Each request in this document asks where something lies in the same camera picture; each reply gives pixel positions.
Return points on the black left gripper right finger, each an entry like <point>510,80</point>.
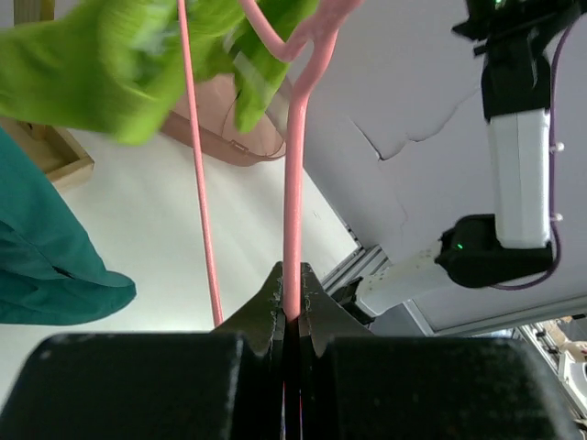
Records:
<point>357,385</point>

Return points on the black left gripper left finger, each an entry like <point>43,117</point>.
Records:
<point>224,384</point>

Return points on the teal shorts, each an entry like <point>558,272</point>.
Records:
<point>51,273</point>

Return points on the lime green shorts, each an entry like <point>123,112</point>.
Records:
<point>116,67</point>

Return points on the pink hanger of green shorts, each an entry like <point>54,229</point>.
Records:
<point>321,29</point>

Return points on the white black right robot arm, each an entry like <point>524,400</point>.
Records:
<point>518,245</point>

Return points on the translucent pink plastic basket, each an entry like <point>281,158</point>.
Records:
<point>216,100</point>

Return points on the wooden clothes rack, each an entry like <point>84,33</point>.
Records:
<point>50,156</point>

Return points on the aluminium mounting rail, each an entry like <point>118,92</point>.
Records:
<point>341,286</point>

